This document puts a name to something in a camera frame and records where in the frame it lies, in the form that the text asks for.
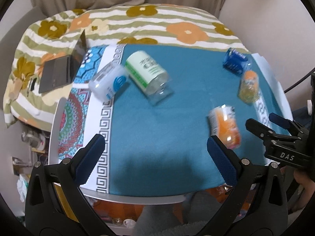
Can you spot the person's right hand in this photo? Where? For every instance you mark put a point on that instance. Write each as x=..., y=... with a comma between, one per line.
x=308, y=192

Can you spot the orange label yellow cup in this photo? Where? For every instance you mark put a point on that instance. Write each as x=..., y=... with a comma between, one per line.
x=249, y=87

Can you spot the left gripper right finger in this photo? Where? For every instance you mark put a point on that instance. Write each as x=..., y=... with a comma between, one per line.
x=257, y=204

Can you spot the teal blue towel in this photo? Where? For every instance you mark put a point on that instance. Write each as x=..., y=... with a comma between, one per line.
x=161, y=150

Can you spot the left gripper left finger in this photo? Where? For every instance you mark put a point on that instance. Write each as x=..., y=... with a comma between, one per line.
x=44, y=212

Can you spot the grey laptop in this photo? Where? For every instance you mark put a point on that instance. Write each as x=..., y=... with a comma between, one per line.
x=62, y=71

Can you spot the green white label cup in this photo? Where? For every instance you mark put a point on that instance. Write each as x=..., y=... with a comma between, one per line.
x=149, y=76

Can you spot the peach orange label cup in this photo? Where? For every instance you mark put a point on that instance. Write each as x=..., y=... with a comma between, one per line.
x=223, y=124

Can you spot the colourful patterned cloth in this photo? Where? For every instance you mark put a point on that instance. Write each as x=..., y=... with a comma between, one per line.
x=84, y=115

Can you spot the floral striped duvet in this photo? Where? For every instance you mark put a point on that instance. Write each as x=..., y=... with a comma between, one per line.
x=55, y=36

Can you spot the dark blue label cup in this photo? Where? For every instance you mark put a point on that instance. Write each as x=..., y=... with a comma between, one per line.
x=236, y=62

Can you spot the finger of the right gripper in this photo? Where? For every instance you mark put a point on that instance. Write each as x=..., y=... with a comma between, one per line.
x=292, y=126
x=259, y=130

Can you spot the white blue label cup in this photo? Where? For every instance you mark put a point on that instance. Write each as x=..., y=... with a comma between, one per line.
x=108, y=81

